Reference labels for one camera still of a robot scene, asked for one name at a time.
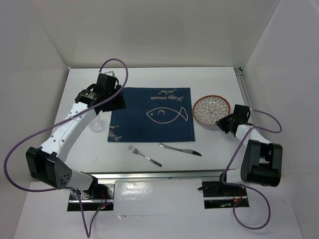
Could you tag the clear drinking glass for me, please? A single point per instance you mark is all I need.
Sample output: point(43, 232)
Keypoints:
point(96, 124)

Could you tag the aluminium side rail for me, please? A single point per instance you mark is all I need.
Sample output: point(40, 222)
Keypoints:
point(247, 101)

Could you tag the aluminium front rail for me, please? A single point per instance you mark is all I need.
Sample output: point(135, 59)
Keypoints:
point(148, 175)

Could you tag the patterned ceramic plate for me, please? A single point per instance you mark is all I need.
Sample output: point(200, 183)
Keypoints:
point(209, 109)

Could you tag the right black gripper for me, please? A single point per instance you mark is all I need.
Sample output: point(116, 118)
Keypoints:
point(222, 123)

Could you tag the silver fork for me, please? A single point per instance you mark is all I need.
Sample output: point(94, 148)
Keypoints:
point(137, 152)

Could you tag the silver table knife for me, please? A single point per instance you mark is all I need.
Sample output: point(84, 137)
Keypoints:
point(189, 151)

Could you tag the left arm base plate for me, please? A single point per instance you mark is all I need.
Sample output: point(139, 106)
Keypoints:
point(103, 200)

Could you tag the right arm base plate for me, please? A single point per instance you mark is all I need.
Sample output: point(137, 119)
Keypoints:
point(219, 196)

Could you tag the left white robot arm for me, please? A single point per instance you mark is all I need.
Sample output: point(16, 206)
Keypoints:
point(47, 162)

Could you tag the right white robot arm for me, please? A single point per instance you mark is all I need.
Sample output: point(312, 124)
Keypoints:
point(252, 171)

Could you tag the navy blue fish placemat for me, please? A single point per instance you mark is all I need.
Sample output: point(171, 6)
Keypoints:
point(153, 115)

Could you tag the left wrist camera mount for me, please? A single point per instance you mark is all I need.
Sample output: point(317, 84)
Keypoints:
point(110, 73)

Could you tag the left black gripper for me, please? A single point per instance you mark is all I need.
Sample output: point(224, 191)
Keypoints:
point(119, 103)

